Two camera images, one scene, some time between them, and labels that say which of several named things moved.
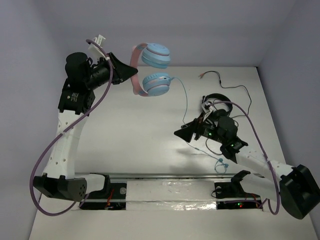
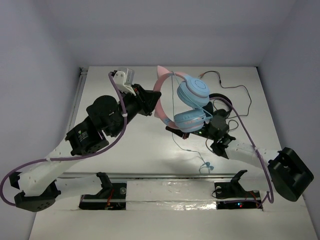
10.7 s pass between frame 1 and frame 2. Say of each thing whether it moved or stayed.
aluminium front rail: stayed
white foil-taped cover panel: stayed
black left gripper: moved
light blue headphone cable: moved
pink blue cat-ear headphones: moved
